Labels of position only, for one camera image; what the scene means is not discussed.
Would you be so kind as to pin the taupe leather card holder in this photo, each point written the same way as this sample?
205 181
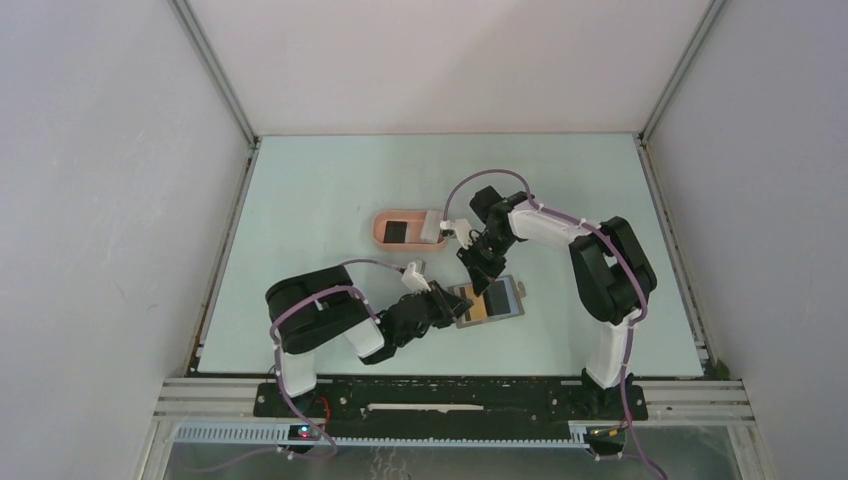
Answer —
517 293

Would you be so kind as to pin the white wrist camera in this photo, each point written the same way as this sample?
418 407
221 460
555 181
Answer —
460 229
413 277

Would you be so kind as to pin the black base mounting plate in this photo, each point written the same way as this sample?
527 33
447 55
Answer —
462 408

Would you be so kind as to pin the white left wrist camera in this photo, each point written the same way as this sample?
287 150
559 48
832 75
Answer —
413 277

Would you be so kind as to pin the stack of credit cards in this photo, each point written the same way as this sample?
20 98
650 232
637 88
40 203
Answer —
431 227

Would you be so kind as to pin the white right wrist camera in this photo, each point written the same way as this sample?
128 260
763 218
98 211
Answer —
460 229

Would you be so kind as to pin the aluminium frame rail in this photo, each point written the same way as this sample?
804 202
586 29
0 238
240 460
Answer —
207 399

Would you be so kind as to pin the black card in tray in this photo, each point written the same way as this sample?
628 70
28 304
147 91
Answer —
395 232

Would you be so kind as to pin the peach plastic card tray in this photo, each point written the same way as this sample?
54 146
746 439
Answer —
414 219

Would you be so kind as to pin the yellow card with black stripe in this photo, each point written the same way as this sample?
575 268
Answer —
477 314

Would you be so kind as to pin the black credit card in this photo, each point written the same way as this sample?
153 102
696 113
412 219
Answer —
497 301

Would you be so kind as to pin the white cable duct strip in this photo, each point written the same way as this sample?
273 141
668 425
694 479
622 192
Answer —
278 435

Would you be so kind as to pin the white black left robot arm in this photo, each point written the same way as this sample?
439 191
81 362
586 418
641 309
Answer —
312 309

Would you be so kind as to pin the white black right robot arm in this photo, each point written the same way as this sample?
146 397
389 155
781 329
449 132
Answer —
613 275

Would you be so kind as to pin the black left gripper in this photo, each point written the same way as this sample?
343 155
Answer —
449 305

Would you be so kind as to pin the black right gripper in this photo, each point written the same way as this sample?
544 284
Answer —
481 274

